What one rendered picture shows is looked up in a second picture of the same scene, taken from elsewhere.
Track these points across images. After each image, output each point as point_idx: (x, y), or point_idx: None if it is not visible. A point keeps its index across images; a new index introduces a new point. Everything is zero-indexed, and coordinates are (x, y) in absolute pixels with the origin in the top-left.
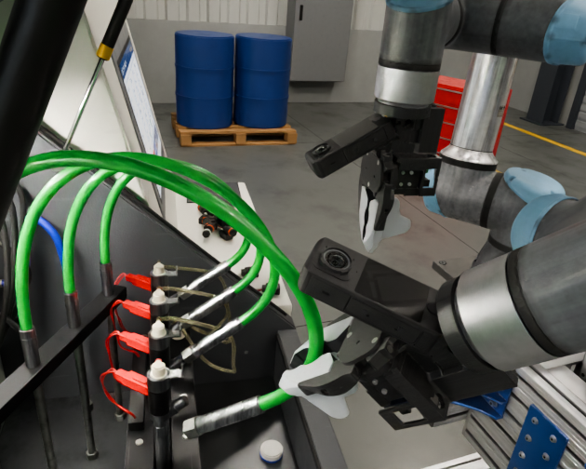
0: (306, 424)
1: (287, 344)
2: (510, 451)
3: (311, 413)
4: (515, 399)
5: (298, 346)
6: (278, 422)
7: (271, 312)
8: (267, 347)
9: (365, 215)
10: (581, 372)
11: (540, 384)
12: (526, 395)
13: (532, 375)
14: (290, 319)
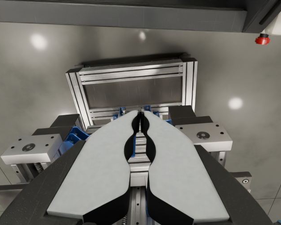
0: (124, 4)
1: (222, 16)
2: (138, 133)
3: (134, 12)
4: (145, 151)
5: (216, 26)
6: (176, 1)
7: (264, 1)
8: (241, 1)
9: (154, 148)
10: (139, 189)
11: (133, 168)
12: (139, 158)
13: (141, 168)
14: (254, 29)
